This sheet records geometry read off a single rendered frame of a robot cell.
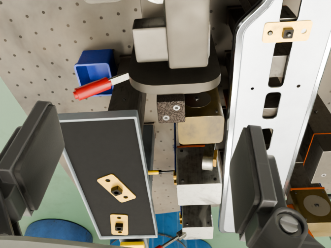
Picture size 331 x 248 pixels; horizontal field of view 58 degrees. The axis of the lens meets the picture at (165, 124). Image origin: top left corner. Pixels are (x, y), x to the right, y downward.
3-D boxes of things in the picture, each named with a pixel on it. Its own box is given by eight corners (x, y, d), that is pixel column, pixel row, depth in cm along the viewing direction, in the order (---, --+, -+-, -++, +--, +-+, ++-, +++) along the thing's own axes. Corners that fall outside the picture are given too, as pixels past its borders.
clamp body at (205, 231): (202, 152, 118) (213, 239, 91) (172, 153, 119) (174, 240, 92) (202, 139, 114) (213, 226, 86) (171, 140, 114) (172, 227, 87)
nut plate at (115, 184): (137, 196, 60) (136, 201, 59) (121, 201, 62) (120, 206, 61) (112, 172, 56) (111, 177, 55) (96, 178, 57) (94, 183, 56)
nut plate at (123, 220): (128, 233, 70) (127, 238, 69) (112, 233, 70) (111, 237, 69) (127, 214, 65) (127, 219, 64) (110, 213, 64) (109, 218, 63)
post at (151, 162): (155, 137, 113) (150, 250, 79) (136, 138, 113) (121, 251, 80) (153, 121, 108) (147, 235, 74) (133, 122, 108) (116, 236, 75)
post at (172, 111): (180, 32, 86) (185, 123, 55) (162, 33, 86) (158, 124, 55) (179, 15, 82) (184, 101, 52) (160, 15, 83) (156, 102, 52)
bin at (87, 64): (119, 79, 96) (115, 95, 89) (88, 80, 97) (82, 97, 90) (113, 47, 89) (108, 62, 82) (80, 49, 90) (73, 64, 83)
